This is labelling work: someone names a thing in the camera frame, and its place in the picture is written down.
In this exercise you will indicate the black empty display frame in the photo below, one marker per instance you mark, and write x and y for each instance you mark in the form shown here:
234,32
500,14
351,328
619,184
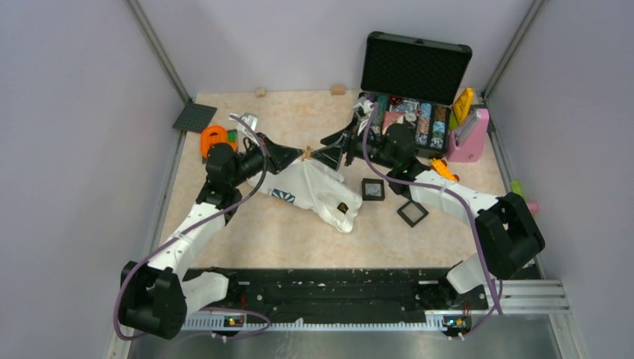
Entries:
412,213

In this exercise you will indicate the pink box with grey lid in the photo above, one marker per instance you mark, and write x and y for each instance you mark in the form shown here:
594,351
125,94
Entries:
466,142

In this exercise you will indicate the black box with blue brooch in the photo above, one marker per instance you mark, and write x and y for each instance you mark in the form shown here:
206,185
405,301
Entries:
372,189

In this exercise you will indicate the small dark mat under dispenser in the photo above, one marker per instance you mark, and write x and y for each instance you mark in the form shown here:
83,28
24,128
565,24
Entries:
232,141

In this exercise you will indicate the dark grey lego baseplate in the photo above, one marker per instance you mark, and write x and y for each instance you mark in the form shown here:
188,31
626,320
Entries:
194,117

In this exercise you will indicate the small wooden block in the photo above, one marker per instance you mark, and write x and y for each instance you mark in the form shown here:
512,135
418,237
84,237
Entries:
337,90
260,92

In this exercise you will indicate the white t-shirt garment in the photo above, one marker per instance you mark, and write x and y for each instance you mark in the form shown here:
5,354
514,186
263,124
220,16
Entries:
308,184

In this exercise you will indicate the yellow orange toy piece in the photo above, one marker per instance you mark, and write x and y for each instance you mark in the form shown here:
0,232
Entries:
440,166

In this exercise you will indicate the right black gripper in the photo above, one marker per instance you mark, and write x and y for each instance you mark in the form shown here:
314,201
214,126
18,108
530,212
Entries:
331,155

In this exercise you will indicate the small wooden block left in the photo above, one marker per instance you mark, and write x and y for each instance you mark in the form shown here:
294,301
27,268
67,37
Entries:
260,92

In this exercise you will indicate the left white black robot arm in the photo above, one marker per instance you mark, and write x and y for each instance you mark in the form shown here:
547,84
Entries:
155,295

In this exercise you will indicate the green pink toy bricks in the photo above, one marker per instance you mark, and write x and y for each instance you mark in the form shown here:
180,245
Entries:
517,189

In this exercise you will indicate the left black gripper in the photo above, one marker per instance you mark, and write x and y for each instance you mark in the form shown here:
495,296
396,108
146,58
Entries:
279,155

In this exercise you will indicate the black mounting base plate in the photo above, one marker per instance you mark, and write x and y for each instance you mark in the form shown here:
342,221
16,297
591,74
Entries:
343,296

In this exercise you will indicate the small wooden block right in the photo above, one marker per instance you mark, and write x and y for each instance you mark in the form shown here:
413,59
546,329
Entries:
337,90

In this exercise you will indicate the black open poker chip case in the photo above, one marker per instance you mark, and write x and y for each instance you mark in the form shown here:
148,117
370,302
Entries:
407,70

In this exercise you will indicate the yellow toy block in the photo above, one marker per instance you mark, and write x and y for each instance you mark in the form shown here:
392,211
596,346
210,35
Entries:
462,105

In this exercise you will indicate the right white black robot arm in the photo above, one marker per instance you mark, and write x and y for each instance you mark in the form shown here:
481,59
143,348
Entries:
505,233

